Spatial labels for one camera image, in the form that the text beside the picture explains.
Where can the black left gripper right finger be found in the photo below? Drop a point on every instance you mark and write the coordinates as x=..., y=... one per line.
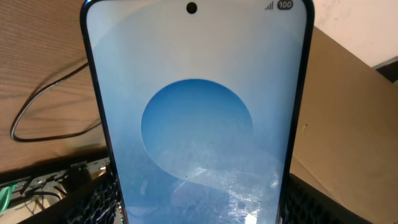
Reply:
x=305, y=204

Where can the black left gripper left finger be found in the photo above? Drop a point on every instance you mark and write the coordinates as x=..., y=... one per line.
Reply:
x=80, y=199

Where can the blue Samsung smartphone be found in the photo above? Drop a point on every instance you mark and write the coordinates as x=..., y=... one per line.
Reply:
x=199, y=103

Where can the brown cardboard box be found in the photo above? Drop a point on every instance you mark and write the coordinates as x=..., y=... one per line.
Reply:
x=346, y=141

